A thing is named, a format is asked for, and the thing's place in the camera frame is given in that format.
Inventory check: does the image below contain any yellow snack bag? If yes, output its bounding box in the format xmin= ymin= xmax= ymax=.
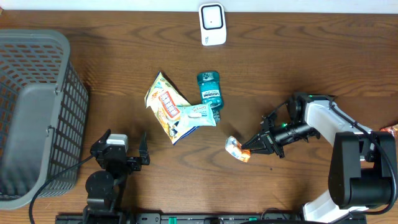
xmin=144 ymin=72 xmax=198 ymax=145

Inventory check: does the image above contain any orange Kleenex tissue pack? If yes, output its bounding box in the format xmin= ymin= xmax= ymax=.
xmin=225 ymin=136 xmax=251 ymax=162

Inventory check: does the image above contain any blue mouthwash bottle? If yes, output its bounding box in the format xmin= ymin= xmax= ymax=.
xmin=197 ymin=71 xmax=224 ymax=123

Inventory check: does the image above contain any pale green wipes pack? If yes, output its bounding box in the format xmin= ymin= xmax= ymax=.
xmin=178 ymin=103 xmax=216 ymax=128

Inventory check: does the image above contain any white barcode scanner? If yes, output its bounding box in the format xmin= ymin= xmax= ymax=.
xmin=198 ymin=2 xmax=227 ymax=46

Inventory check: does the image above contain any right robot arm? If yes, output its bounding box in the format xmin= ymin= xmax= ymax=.
xmin=241 ymin=92 xmax=397 ymax=223

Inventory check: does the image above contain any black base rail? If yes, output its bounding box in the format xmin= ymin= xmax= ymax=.
xmin=55 ymin=212 xmax=368 ymax=224

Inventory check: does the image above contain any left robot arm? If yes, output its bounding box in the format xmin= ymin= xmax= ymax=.
xmin=82 ymin=129 xmax=150 ymax=224

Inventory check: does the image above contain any left black cable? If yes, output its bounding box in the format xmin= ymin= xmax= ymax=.
xmin=28 ymin=154 xmax=95 ymax=224

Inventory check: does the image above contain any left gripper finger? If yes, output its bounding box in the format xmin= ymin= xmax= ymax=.
xmin=139 ymin=133 xmax=149 ymax=159
xmin=98 ymin=129 xmax=111 ymax=145

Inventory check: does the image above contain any red Top snack bar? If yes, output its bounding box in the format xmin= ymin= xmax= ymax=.
xmin=380 ymin=124 xmax=398 ymax=139

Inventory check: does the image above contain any grey plastic shopping basket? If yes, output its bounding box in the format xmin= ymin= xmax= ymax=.
xmin=1 ymin=29 xmax=89 ymax=210

